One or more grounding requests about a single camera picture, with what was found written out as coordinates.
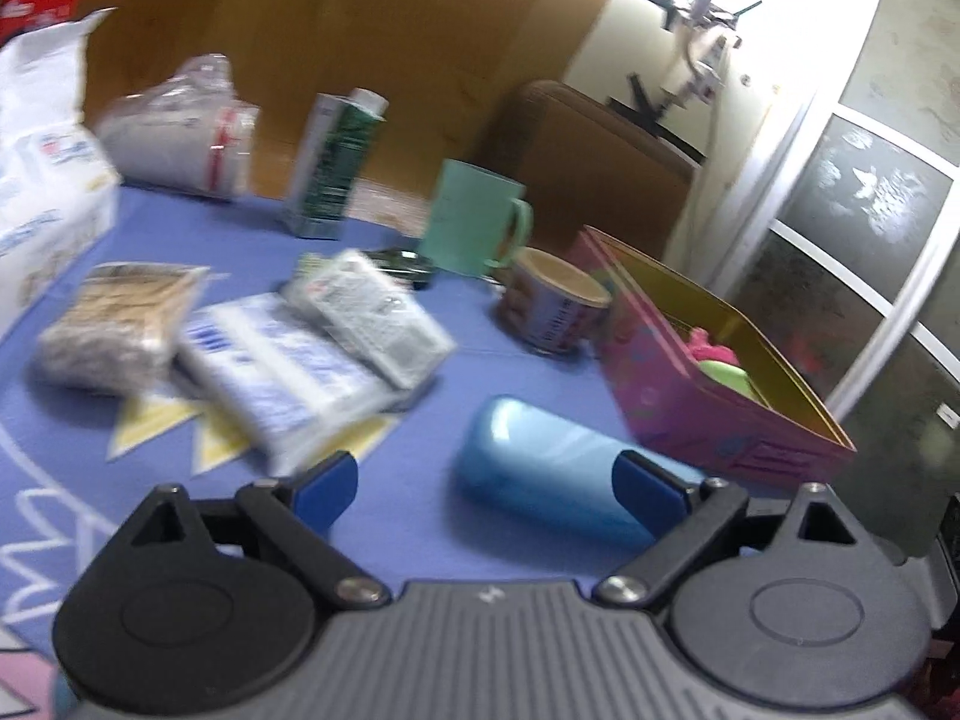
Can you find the green and white drink carton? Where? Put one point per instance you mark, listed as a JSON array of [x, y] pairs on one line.
[[330, 165]]

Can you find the wooden board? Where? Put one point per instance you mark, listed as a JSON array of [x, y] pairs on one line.
[[375, 15]]

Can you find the pink soft toy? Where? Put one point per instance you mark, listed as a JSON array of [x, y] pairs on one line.
[[703, 349]]

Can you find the green soft toy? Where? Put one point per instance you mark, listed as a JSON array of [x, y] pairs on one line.
[[724, 376]]

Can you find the blue and white tissue packet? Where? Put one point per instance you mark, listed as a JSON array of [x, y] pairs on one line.
[[277, 371]]

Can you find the dark round dish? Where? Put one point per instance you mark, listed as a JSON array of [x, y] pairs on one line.
[[401, 262]]

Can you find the pink tin box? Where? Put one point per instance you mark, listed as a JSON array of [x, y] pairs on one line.
[[660, 397]]

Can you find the plastic-wrapped paper cup stack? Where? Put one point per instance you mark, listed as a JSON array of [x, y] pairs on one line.
[[172, 139]]

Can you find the small round paper cup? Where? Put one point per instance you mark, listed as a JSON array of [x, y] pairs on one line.
[[551, 311]]

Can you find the light blue glasses case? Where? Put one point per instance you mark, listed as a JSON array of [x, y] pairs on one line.
[[540, 465]]

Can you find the brown chair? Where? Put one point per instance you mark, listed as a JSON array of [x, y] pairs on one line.
[[585, 157]]

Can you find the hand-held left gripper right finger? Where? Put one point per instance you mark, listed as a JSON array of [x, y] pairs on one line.
[[643, 487]]

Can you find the frosted glass sliding door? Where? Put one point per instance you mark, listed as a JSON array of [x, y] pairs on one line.
[[862, 187]]

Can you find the light green mug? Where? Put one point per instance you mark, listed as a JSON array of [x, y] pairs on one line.
[[465, 217]]

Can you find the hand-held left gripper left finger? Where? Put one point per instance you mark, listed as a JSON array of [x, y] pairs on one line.
[[328, 491]]

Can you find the large white tissue pack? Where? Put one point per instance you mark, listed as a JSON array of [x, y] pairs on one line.
[[45, 187]]

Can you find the clear printed packet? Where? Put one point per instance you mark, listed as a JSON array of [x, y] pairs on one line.
[[367, 315]]

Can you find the red box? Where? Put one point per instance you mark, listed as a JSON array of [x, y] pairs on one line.
[[37, 4]]

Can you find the brown snack packet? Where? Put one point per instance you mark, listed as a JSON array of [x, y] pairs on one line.
[[120, 322]]

